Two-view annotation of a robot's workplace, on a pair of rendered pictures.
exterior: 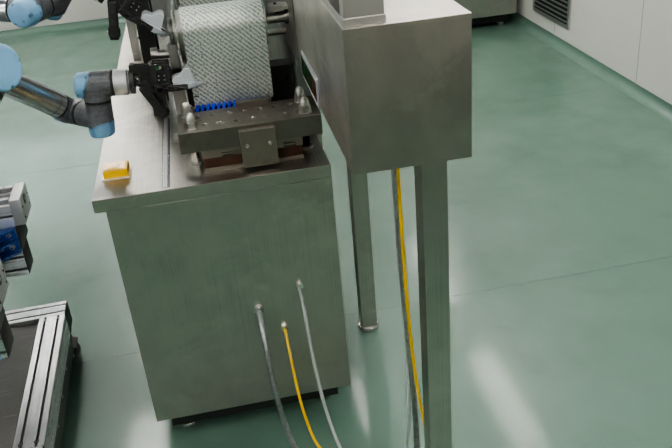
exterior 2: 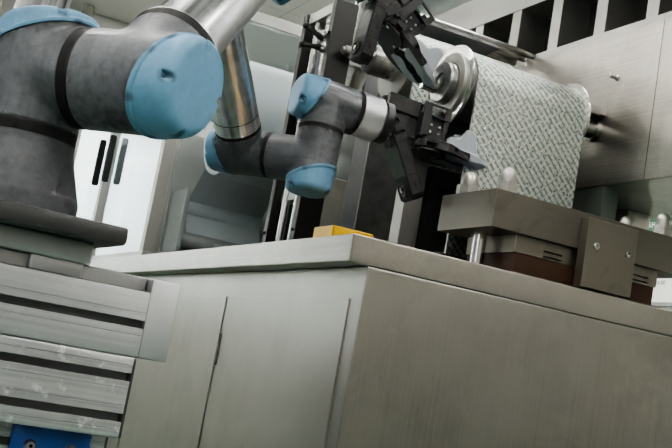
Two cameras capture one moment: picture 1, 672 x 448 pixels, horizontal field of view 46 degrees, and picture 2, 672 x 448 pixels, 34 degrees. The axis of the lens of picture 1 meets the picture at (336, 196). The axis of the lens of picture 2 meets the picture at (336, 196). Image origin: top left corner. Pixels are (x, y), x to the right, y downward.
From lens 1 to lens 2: 166 cm
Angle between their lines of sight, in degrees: 40
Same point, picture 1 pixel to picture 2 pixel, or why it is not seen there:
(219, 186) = (554, 292)
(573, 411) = not seen: outside the picture
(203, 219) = (513, 348)
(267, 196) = (616, 343)
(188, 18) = (487, 64)
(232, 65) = (528, 158)
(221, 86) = not seen: hidden behind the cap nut
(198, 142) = (522, 214)
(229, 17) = (541, 86)
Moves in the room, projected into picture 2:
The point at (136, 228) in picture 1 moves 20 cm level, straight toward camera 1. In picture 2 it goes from (404, 321) to (501, 329)
